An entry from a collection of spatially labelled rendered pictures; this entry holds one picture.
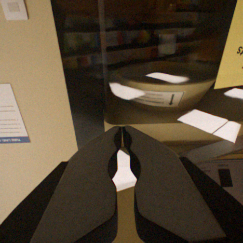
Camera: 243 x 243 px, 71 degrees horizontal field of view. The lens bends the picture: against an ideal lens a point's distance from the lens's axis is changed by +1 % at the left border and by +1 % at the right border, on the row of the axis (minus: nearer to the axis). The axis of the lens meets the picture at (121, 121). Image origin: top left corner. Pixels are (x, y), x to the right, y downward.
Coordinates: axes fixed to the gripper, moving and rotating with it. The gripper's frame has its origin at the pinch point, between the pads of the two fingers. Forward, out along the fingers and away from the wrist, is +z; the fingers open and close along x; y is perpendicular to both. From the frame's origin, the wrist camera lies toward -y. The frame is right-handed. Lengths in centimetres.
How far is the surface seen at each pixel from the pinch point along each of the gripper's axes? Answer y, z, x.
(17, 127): 30, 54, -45
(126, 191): 13.5, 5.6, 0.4
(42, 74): 8, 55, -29
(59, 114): 25, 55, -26
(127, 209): 15.1, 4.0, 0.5
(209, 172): 11.9, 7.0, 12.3
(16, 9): -12, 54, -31
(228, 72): -2.6, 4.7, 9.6
